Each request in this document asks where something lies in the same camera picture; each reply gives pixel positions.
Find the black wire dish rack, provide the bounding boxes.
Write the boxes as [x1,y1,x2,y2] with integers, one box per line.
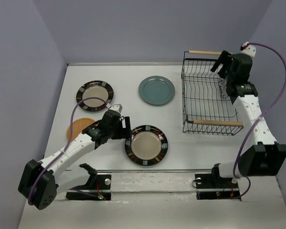
[181,51,243,135]

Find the blue floral plate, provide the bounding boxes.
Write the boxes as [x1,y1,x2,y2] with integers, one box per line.
[218,78,228,99]

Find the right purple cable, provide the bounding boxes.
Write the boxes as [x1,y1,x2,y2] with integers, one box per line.
[232,42,286,200]

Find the purple cable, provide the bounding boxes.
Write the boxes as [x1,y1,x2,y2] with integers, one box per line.
[28,97,112,206]
[232,42,286,200]

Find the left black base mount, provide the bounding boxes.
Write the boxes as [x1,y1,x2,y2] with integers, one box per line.
[66,163,112,201]

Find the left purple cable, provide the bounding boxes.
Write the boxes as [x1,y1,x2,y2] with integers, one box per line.
[28,97,112,206]

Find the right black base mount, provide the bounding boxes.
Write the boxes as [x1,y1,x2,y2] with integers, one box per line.
[192,173,241,200]

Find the black rimmed plate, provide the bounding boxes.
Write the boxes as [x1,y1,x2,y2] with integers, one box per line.
[124,125,169,167]
[76,81,114,112]

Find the orange woven coaster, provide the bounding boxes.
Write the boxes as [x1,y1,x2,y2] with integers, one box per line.
[66,118,95,141]

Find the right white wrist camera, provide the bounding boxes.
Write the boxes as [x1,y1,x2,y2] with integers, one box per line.
[240,42,256,59]

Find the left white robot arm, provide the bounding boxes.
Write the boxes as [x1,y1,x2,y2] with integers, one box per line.
[18,110,131,210]

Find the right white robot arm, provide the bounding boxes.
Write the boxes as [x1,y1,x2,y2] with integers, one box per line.
[210,51,286,187]

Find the teal plate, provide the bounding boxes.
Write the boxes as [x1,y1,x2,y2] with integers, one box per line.
[138,75,175,106]

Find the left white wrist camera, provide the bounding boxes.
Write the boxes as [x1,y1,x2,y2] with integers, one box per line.
[106,103,123,114]

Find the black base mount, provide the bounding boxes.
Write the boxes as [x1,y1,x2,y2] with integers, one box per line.
[66,163,112,201]
[192,173,241,200]

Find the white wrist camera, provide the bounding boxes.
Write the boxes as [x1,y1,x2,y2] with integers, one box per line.
[240,42,256,59]
[106,103,123,114]

